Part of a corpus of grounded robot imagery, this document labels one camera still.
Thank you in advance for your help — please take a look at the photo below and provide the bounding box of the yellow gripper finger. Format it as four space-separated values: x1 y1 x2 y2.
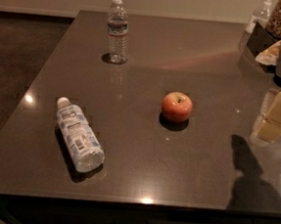
256 89 281 143

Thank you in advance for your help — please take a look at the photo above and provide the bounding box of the clear water bottle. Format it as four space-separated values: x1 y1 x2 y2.
57 97 105 173
107 0 129 64

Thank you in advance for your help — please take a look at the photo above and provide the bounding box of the clear bottle in background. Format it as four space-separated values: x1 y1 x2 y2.
245 0 272 34

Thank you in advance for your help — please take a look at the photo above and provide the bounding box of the lying clear water bottle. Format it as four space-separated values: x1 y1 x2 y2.
57 97 105 173

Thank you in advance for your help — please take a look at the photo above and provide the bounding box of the wrapped snack packet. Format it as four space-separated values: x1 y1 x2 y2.
256 41 281 66

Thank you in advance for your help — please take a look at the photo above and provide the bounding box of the red apple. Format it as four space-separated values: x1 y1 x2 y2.
162 91 193 123

